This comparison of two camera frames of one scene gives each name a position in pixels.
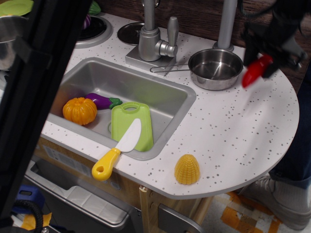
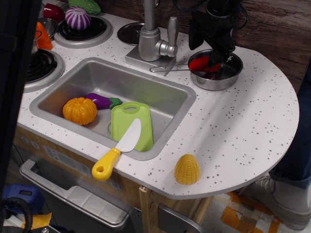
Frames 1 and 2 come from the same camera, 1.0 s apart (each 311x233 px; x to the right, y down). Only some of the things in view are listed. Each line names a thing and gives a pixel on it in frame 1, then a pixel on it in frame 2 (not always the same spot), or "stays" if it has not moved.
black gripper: [274, 41] -> [217, 30]
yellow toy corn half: [187, 170] stays
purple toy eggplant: [102, 102] stays
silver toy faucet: [151, 52] stays
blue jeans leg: [294, 168] stays
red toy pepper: [256, 69] -> [201, 64]
